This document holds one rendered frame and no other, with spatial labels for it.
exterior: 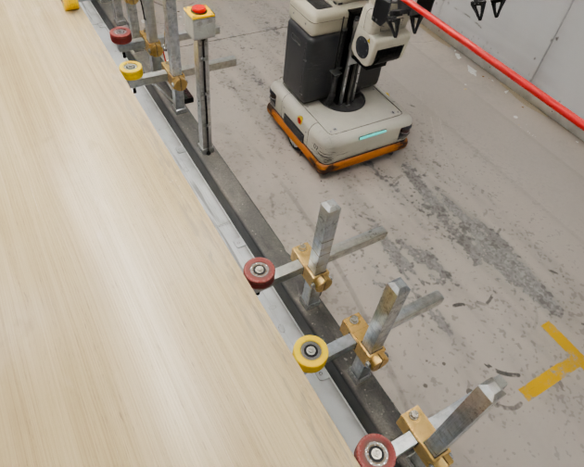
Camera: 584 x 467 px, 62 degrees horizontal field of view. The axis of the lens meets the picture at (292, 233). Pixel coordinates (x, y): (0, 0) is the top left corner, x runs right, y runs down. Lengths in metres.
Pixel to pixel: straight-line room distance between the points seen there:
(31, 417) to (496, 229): 2.39
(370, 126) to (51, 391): 2.15
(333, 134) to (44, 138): 1.52
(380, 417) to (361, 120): 1.86
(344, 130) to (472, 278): 1.02
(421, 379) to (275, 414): 1.23
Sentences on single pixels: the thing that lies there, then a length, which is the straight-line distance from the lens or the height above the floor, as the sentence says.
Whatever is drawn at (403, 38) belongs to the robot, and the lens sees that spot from 2.57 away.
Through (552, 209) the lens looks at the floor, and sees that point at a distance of 3.19.
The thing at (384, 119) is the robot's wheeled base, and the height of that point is 0.28.
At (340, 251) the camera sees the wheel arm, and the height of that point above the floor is 0.86.
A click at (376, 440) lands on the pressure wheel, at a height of 0.91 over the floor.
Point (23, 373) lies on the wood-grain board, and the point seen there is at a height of 0.90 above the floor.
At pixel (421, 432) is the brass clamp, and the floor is 0.83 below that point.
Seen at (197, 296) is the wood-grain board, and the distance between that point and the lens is 1.20.
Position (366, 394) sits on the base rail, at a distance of 1.34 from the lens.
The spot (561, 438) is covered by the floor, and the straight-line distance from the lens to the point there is 2.37.
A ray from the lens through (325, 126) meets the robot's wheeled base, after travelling 2.73.
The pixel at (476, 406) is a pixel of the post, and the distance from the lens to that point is 0.96.
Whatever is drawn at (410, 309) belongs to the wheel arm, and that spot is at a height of 0.86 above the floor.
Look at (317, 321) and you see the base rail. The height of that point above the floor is 0.70.
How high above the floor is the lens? 1.90
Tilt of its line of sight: 49 degrees down
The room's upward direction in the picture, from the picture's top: 8 degrees clockwise
